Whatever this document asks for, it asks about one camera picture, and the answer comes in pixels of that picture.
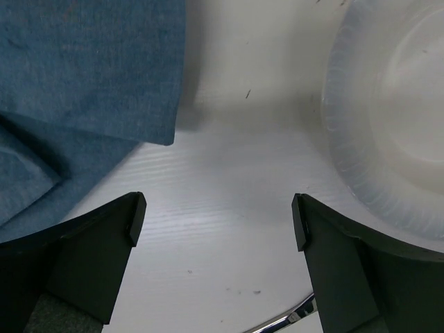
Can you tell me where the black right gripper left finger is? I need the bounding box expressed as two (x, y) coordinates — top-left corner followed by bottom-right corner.
(1, 192), (146, 332)

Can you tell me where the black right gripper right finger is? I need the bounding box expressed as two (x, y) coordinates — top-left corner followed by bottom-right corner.
(292, 194), (443, 332)

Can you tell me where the blue cloth napkin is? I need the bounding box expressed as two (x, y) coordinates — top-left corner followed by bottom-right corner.
(1, 1), (186, 242)

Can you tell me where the silver table knife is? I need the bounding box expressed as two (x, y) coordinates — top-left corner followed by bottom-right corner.
(244, 293), (318, 333)

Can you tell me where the white round plate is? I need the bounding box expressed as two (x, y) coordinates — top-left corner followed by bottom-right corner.
(322, 1), (443, 240)

